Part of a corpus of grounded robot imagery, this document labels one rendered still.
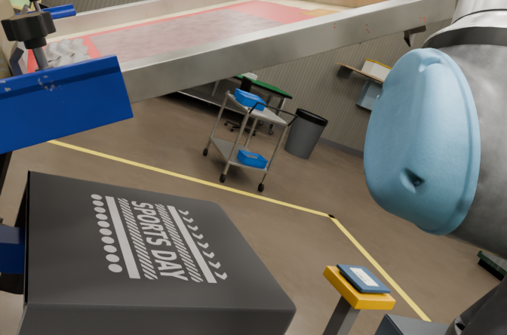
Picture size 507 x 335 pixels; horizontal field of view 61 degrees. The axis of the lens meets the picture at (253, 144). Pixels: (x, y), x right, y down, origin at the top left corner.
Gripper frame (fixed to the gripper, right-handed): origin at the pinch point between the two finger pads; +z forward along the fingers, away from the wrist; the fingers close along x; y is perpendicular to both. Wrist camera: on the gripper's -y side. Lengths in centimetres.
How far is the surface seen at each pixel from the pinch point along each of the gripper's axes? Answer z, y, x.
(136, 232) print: 40, 0, -54
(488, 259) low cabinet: 262, -177, 392
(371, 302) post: 56, 18, -4
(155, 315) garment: 41, 22, -55
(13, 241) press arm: 37, 2, -76
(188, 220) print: 44, -9, -40
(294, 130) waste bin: 208, -497, 305
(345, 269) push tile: 53, 9, -6
